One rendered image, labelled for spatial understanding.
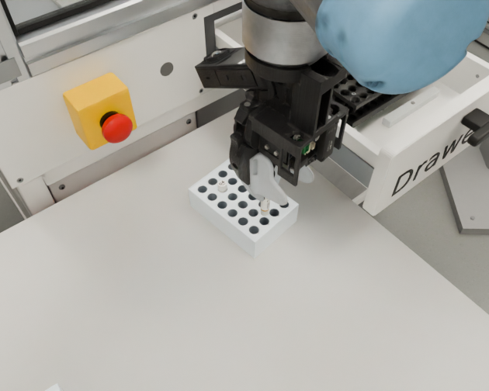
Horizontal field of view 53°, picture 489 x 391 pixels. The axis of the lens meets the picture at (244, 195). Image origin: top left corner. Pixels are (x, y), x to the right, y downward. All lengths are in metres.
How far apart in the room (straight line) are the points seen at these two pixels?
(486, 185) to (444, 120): 1.25
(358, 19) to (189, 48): 0.50
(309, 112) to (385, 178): 0.17
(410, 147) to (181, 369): 0.35
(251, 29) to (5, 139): 0.38
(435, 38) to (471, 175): 1.60
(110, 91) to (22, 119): 0.11
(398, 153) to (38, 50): 0.41
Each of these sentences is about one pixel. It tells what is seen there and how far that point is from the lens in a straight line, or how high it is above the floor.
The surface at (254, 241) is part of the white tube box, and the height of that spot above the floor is 0.80.
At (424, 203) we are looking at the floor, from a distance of 1.76.
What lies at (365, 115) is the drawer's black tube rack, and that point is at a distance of 0.66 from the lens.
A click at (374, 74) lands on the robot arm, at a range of 0.26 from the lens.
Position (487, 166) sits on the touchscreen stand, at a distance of 1.90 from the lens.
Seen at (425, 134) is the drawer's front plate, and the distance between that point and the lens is 0.57.
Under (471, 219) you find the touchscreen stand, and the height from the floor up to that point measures 0.03.
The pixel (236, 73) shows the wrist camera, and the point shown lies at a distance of 0.46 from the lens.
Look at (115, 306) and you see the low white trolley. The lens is 0.62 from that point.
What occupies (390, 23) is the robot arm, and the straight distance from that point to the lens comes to 0.24.
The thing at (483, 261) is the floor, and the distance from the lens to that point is 1.69.
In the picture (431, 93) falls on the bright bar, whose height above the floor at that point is 0.85.
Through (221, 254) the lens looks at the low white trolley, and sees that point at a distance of 0.64.
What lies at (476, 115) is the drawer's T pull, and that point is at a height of 0.91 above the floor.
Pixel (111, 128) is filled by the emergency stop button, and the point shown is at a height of 0.89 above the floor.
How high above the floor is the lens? 1.30
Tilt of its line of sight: 51 degrees down
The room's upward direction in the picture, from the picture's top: straight up
